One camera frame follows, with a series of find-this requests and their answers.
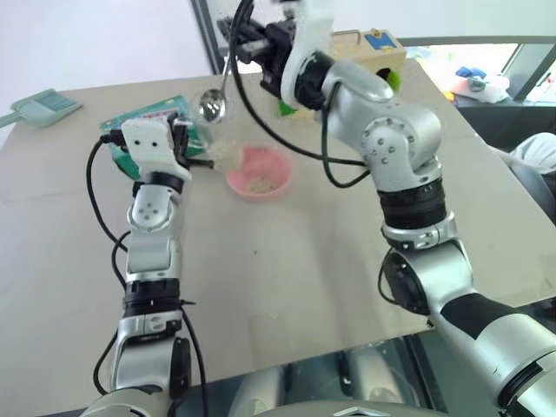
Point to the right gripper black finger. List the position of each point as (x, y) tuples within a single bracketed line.
[(252, 51), (245, 27)]

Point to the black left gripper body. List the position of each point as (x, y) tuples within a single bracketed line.
[(181, 145)]

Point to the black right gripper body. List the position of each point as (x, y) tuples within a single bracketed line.
[(278, 48)]

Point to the shiny metal spoon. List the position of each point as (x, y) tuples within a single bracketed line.
[(212, 106)]

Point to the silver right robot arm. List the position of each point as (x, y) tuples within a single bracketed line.
[(404, 130)]

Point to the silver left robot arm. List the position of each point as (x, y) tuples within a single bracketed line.
[(150, 256)]

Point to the pink plastic bowl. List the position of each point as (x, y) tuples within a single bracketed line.
[(273, 163)]

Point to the green printed food package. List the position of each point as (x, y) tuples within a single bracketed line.
[(145, 112)]

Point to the green triangular piece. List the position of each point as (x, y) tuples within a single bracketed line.
[(285, 109)]

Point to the wooden shape sorter box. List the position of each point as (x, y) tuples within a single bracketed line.
[(369, 56)]

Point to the blue shape block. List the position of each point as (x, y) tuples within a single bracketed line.
[(381, 40)]

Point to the green bristly piece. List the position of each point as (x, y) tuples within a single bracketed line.
[(394, 80)]

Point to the pale green dustpan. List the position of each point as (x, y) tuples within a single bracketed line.
[(45, 106)]

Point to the person in grey clothes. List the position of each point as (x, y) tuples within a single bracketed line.
[(536, 150)]

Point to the silver robot torso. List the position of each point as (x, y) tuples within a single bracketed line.
[(347, 412)]

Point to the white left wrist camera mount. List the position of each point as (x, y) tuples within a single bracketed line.
[(145, 143)]

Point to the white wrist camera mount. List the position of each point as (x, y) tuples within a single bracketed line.
[(310, 26), (145, 143)]

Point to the dark window frame post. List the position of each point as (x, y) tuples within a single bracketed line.
[(207, 35)]

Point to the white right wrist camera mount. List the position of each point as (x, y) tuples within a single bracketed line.
[(310, 26)]

